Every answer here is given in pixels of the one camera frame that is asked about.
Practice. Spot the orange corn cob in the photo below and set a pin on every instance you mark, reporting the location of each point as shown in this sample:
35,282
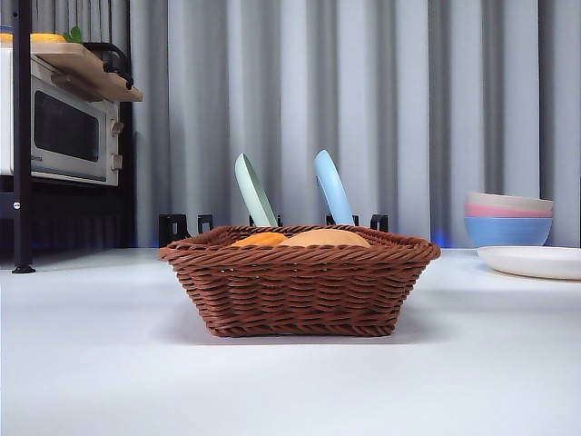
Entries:
261,240

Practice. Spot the tan potato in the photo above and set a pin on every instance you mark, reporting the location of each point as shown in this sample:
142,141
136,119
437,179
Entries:
327,238

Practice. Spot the brown wicker basket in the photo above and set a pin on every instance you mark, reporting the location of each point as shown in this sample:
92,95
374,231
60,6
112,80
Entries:
299,290

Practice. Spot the pale green plate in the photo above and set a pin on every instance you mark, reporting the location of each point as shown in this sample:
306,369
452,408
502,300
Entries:
252,191

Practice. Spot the pale blue plate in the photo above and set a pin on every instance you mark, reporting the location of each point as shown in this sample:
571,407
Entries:
333,191

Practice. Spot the black dish rack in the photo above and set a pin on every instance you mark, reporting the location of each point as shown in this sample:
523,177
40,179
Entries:
172,227

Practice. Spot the grey curtain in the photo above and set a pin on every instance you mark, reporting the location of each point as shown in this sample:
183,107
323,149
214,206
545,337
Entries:
408,113

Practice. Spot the pink bowl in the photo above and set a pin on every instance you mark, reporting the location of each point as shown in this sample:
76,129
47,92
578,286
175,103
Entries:
508,212

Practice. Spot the blue bowl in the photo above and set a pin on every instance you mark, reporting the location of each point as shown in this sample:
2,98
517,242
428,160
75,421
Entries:
508,230

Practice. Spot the beige bowl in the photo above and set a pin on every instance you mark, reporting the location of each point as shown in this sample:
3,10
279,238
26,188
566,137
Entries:
508,200

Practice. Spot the cream toaster oven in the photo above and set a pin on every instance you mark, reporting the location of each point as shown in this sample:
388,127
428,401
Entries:
68,131

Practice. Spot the white plate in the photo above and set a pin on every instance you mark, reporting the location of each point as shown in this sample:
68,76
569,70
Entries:
531,262

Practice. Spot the wooden cutting board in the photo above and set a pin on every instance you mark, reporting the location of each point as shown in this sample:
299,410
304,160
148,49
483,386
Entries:
86,68

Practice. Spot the green leaf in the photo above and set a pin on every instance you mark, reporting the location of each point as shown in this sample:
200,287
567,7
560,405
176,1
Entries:
74,35

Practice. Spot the white appliance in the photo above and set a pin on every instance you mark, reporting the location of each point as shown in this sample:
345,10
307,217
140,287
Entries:
5,113

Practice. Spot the yellow fruit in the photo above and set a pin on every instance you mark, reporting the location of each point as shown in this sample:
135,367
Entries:
45,38

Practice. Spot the black shelf frame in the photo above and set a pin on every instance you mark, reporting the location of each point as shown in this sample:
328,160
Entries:
20,136

